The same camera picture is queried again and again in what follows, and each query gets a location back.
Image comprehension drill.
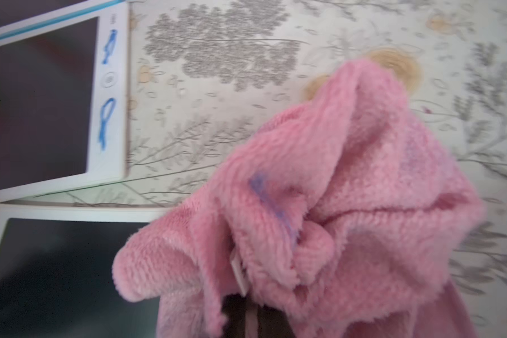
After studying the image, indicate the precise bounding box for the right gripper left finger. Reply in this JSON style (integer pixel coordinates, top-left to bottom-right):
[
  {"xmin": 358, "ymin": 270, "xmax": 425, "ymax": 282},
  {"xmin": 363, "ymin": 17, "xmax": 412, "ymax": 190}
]
[{"xmin": 222, "ymin": 294, "xmax": 246, "ymax": 338}]

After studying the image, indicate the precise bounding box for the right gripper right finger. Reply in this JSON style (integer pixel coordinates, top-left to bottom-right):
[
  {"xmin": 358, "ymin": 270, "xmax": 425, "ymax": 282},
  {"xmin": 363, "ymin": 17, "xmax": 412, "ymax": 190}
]
[{"xmin": 257, "ymin": 306, "xmax": 295, "ymax": 338}]

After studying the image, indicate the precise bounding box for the pink fluffy cloth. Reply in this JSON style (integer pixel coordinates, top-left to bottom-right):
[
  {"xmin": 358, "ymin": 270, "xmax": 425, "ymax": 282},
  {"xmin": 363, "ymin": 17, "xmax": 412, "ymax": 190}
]
[{"xmin": 112, "ymin": 59, "xmax": 484, "ymax": 337}]

